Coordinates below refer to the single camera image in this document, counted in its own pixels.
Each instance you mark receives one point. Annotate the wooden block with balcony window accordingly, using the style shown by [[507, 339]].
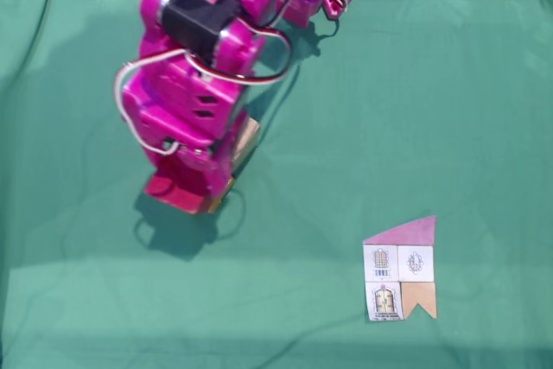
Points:
[[248, 135]]

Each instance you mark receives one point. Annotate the yellow notched wooden block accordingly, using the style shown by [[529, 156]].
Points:
[[222, 198]]

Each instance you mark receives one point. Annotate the green cloth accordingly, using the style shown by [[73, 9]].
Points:
[[389, 84]]

